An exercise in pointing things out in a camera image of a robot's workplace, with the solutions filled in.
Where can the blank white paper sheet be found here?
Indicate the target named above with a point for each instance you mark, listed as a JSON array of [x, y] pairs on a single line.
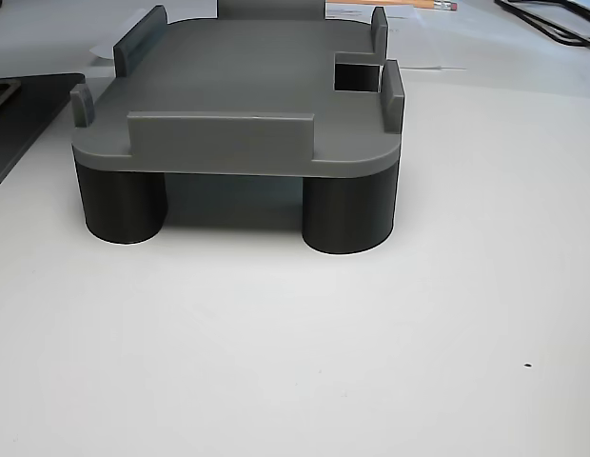
[[107, 47]]

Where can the black flat tray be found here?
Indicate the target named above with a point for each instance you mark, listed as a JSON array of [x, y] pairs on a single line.
[[33, 114]]

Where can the grey holder with black legs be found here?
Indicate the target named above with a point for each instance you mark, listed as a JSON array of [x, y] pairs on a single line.
[[228, 71]]

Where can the black rectangular frame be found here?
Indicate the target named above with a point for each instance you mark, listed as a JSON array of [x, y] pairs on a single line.
[[568, 39], [523, 9]]

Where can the dark rectangular frame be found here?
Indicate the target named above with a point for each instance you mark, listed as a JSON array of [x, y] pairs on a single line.
[[7, 93]]

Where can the yellow pencil with pink eraser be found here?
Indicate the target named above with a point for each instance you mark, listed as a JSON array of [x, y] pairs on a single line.
[[438, 4]]

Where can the white paper sheet with print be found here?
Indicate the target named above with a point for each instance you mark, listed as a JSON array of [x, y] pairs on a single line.
[[418, 43]]

